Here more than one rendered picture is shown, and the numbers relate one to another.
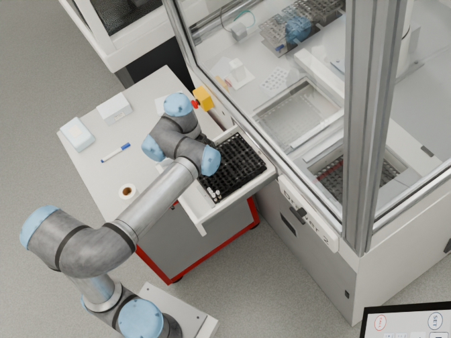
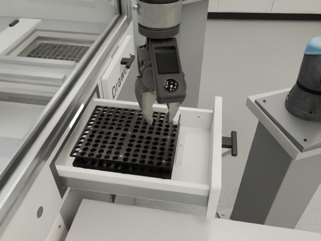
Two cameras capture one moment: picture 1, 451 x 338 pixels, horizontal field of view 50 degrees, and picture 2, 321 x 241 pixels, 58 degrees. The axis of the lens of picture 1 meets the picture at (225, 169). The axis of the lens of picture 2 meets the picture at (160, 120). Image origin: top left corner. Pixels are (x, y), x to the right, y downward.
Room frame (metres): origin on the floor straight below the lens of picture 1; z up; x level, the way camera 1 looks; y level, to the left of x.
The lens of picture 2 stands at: (1.36, 0.26, 1.37)
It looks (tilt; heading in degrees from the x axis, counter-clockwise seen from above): 41 degrees down; 204
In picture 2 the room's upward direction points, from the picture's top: straight up
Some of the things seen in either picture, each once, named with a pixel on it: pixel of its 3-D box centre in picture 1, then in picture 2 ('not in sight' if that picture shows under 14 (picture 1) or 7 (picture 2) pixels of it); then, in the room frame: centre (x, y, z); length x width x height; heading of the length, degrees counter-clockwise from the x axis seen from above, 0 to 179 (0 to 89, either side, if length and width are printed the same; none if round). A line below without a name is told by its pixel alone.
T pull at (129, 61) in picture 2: (300, 213); (126, 61); (0.65, -0.17, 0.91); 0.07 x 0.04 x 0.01; 15
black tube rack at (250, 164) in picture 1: (227, 168); (130, 142); (0.93, -0.01, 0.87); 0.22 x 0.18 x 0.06; 105
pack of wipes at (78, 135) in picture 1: (77, 134); not in sight; (1.43, 0.54, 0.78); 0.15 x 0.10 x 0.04; 21
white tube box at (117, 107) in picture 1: (114, 108); not in sight; (1.48, 0.35, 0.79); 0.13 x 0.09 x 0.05; 104
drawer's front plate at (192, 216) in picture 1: (180, 199); (214, 151); (0.88, 0.19, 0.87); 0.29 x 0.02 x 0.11; 15
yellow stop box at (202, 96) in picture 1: (202, 98); not in sight; (1.28, -0.02, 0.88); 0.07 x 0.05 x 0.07; 15
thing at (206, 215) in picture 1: (229, 167); (126, 143); (0.94, -0.02, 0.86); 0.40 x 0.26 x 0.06; 105
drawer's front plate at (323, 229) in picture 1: (307, 212); (119, 69); (0.66, -0.20, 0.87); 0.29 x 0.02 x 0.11; 15
